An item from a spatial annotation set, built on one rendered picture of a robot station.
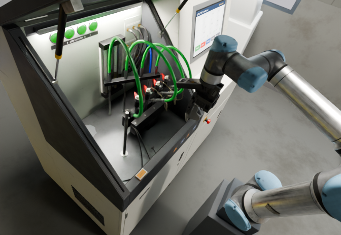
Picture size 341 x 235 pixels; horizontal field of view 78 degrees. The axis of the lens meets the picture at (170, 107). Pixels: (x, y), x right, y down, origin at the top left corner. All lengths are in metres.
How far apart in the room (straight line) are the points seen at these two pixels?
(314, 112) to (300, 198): 0.24
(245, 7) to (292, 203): 2.00
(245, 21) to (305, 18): 1.03
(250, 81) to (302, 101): 0.17
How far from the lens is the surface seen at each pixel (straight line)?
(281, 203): 0.77
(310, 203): 0.71
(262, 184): 0.96
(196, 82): 0.77
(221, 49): 0.66
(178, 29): 1.20
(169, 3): 1.20
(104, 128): 1.30
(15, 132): 2.50
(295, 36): 3.36
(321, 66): 3.50
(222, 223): 1.20
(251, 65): 0.64
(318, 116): 0.73
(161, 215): 1.97
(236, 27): 2.46
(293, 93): 0.73
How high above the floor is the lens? 1.86
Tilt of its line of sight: 45 degrees down
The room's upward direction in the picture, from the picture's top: 16 degrees clockwise
